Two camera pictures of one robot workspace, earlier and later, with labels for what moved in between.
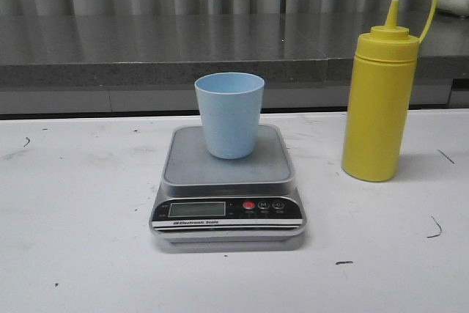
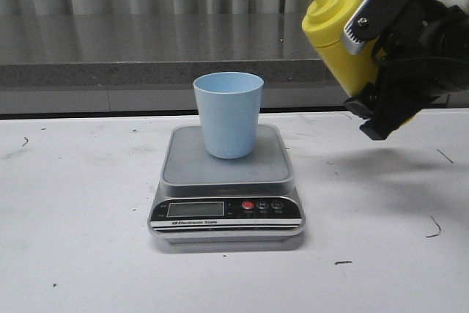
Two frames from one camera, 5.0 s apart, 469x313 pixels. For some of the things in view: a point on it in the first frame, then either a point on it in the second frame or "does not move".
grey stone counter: x=148 y=64 does not move
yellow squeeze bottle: x=379 y=97 → x=325 y=23
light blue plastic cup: x=230 y=104 does not move
